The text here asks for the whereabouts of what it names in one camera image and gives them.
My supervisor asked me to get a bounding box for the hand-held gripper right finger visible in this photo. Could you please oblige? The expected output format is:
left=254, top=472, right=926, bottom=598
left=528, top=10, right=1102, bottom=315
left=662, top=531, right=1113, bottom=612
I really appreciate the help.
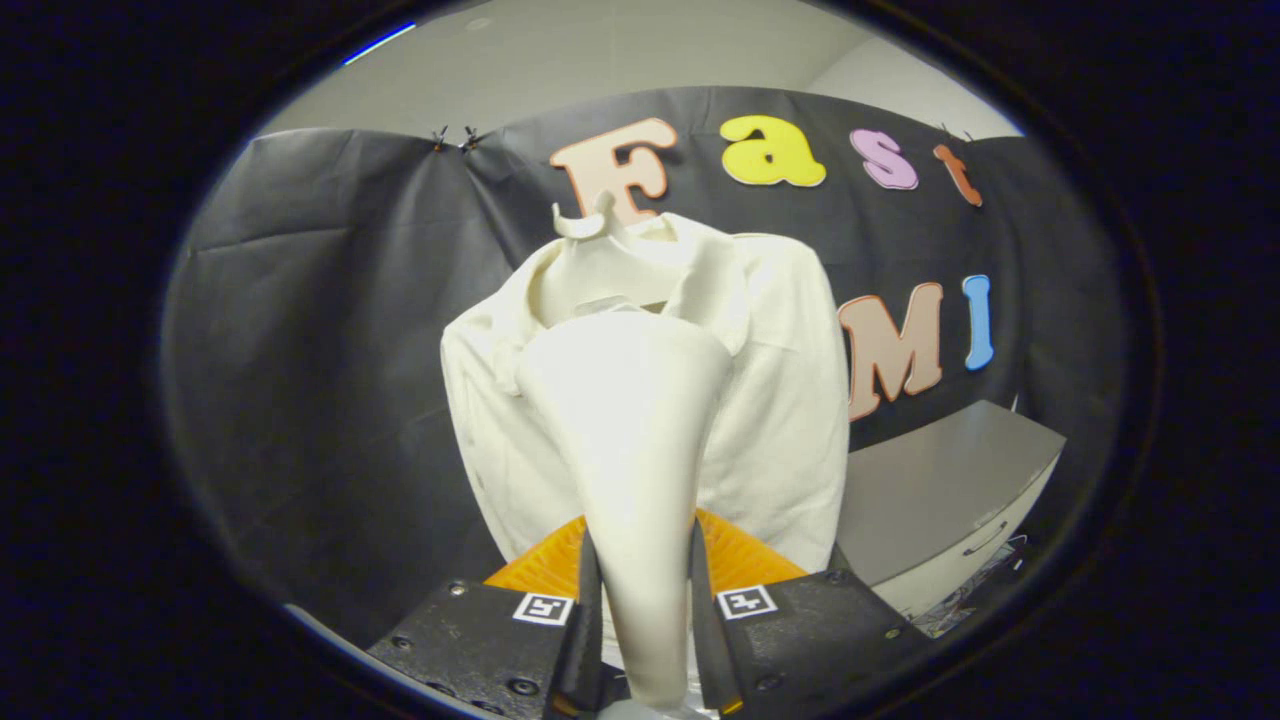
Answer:
left=688, top=508, right=936, bottom=717

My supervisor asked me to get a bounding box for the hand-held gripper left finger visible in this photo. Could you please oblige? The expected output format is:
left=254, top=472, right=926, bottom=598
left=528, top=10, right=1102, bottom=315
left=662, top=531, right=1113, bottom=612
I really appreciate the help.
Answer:
left=365, top=515, right=606, bottom=720

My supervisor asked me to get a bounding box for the cream button shirt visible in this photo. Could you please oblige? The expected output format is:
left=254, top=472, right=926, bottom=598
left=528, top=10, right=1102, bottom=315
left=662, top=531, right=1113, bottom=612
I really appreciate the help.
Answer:
left=440, top=212, right=852, bottom=577

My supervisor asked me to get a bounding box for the white garment steamer head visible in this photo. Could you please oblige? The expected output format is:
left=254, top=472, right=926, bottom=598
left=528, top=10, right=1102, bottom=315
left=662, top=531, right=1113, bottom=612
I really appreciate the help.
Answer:
left=514, top=307, right=737, bottom=713

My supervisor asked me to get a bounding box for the white clothes hanger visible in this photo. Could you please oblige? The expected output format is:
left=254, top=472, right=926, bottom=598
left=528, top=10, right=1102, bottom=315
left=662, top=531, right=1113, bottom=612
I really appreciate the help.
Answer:
left=551, top=190, right=683, bottom=327

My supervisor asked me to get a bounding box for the grey cabinet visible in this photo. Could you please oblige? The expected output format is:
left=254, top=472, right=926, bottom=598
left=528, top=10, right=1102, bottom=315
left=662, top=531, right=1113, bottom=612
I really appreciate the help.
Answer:
left=830, top=400, right=1069, bottom=621

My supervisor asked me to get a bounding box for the black backdrop cloth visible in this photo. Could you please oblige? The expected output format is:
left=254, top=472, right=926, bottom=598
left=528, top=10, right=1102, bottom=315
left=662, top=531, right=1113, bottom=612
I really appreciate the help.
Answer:
left=160, top=85, right=1131, bottom=651

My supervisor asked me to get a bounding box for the tangle of dark cables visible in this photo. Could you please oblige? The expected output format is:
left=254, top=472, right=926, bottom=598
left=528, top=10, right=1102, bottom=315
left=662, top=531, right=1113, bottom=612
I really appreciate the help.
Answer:
left=915, top=540, right=1036, bottom=639

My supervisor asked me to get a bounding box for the black cabinet handle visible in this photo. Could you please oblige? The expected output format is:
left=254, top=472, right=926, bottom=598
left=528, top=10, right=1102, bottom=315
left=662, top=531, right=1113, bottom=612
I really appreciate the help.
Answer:
left=962, top=519, right=1012, bottom=558

